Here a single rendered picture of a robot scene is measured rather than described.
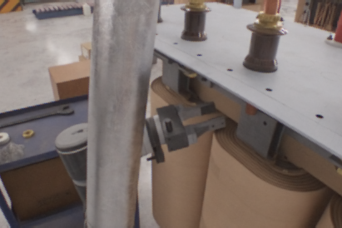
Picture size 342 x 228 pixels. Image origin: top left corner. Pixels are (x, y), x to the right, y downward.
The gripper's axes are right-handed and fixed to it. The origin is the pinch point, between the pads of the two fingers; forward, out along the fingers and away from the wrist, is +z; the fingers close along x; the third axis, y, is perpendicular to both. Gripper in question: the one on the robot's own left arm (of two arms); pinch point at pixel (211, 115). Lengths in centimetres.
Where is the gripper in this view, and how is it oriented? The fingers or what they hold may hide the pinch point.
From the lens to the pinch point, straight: 68.1
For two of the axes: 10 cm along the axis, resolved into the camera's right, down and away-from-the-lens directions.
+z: 9.6, -2.6, 0.8
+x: -2.1, -5.2, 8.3
